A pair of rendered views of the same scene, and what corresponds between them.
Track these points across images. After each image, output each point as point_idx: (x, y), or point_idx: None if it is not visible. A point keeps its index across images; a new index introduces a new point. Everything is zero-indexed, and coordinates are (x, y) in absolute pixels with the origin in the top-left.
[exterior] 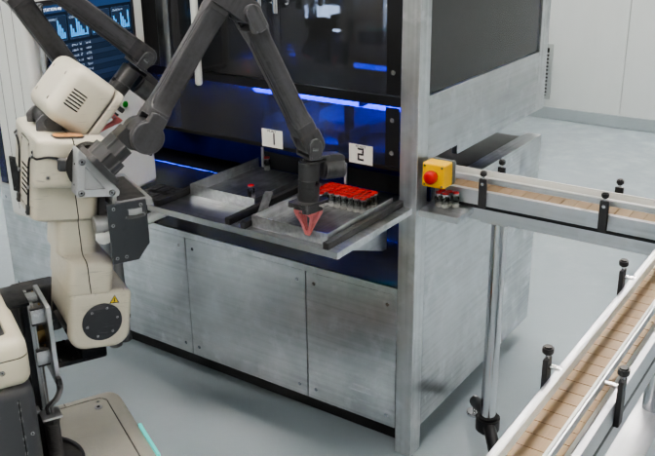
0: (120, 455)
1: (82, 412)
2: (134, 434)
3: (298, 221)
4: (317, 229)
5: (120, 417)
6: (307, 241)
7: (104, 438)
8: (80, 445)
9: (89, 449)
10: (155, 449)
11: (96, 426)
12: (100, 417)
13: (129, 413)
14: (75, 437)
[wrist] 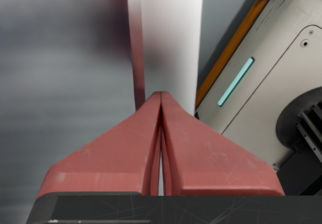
0: (279, 80)
1: (239, 144)
2: (245, 93)
3: (8, 221)
4: (2, 134)
5: (230, 119)
6: (149, 88)
7: (263, 106)
8: (281, 114)
9: (281, 105)
10: (247, 67)
11: (250, 124)
12: (238, 130)
13: (215, 119)
14: (271, 124)
